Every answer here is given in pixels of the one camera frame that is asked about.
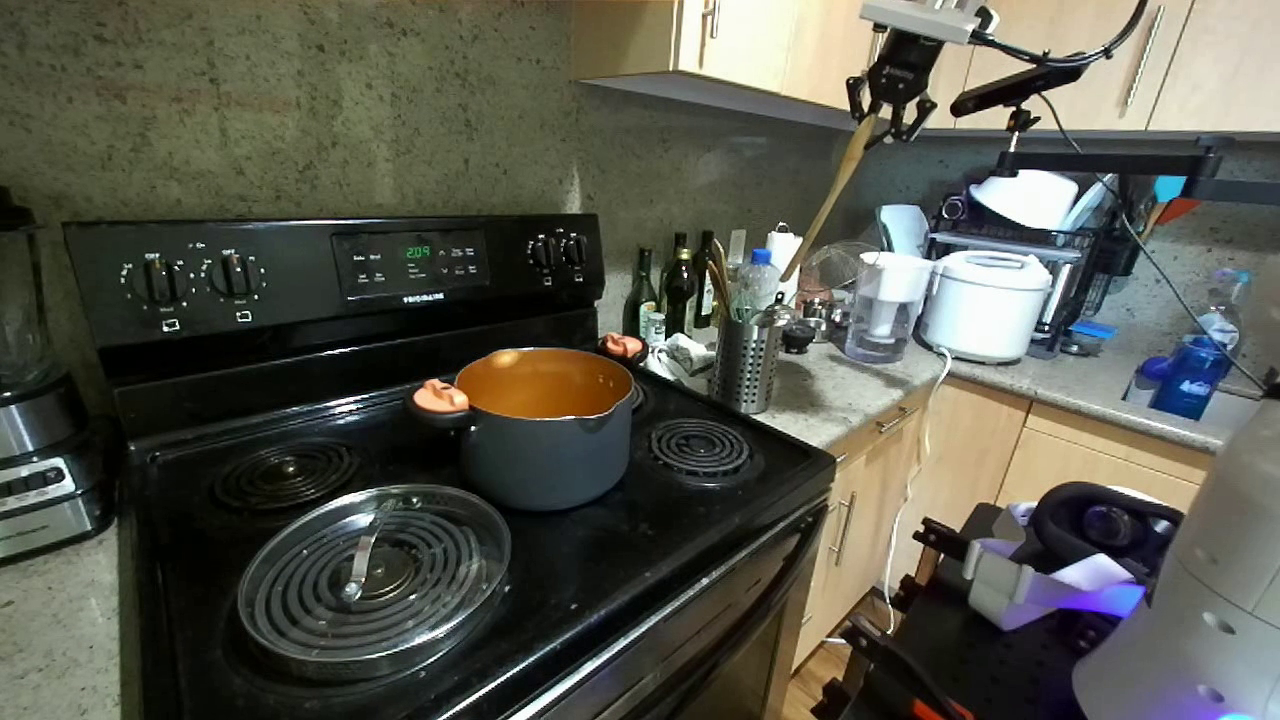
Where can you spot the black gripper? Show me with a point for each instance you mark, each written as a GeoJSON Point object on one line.
{"type": "Point", "coordinates": [905, 66]}

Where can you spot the wooden spoon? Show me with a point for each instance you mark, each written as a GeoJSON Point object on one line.
{"type": "Point", "coordinates": [830, 200]}

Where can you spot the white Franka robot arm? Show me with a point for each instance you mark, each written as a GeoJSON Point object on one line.
{"type": "Point", "coordinates": [1203, 584]}

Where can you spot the black dish rack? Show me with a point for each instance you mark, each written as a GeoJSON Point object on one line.
{"type": "Point", "coordinates": [1086, 281]}

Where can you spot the grey pot copper interior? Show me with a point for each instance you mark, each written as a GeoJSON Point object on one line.
{"type": "Point", "coordinates": [547, 462]}

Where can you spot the round glass pot lid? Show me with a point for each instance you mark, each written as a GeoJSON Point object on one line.
{"type": "Point", "coordinates": [373, 574]}

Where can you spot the white cup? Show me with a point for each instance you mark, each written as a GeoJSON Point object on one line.
{"type": "Point", "coordinates": [905, 225]}

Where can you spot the white plate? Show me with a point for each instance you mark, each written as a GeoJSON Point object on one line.
{"type": "Point", "coordinates": [1024, 200]}

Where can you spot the clear glass jar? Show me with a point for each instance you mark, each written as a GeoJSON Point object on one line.
{"type": "Point", "coordinates": [830, 284]}

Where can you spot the clear water filter pitcher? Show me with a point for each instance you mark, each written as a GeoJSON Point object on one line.
{"type": "Point", "coordinates": [881, 314]}

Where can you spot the white rice cooker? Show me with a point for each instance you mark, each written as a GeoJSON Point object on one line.
{"type": "Point", "coordinates": [986, 306]}

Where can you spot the perforated metal utensil holder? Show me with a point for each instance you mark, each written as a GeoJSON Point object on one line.
{"type": "Point", "coordinates": [747, 372]}

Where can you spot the white printed kitchen towel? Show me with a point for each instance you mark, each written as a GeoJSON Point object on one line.
{"type": "Point", "coordinates": [690, 357]}

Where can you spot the light wood base cabinets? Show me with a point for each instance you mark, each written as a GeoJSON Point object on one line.
{"type": "Point", "coordinates": [974, 452]}

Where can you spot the clear water bottle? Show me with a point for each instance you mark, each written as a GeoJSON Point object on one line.
{"type": "Point", "coordinates": [1227, 314]}

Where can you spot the black headset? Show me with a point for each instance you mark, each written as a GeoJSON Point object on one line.
{"type": "Point", "coordinates": [1102, 520]}

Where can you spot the black electric stove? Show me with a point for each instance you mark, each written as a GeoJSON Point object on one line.
{"type": "Point", "coordinates": [643, 534]}

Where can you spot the white box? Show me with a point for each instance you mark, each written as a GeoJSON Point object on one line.
{"type": "Point", "coordinates": [1040, 584]}

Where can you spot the black robot cart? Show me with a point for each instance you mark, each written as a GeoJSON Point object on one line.
{"type": "Point", "coordinates": [1015, 664]}

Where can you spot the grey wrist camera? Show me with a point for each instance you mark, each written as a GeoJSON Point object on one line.
{"type": "Point", "coordinates": [926, 16]}

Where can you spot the black camera stand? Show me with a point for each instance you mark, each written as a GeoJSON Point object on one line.
{"type": "Point", "coordinates": [1021, 132]}

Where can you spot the black stereo camera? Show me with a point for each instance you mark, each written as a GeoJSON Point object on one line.
{"type": "Point", "coordinates": [1021, 81]}

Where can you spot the light wood wall cabinets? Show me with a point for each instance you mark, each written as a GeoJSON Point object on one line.
{"type": "Point", "coordinates": [1040, 81]}

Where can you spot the black under-cabinet rail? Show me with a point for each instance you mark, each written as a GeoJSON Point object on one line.
{"type": "Point", "coordinates": [1135, 149]}

